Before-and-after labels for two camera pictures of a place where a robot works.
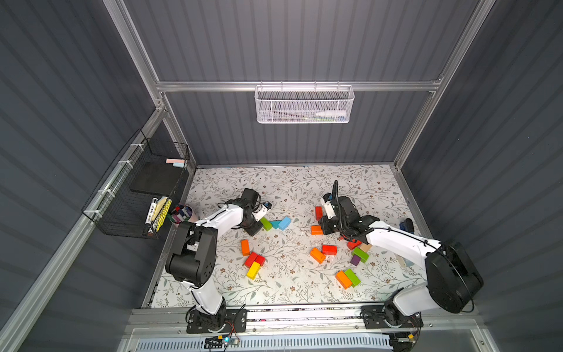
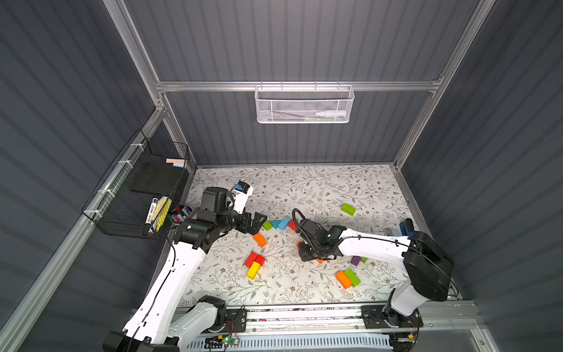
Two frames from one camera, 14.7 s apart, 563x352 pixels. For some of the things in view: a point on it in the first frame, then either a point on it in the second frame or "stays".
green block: [267, 224] stays
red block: [319, 213] -> [292, 226]
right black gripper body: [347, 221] -> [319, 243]
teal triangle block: [276, 224] stays
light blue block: [284, 223] stays
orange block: [245, 247] -> [260, 240]
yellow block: [254, 270] stays
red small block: [260, 259] stays
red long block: [251, 259] stays
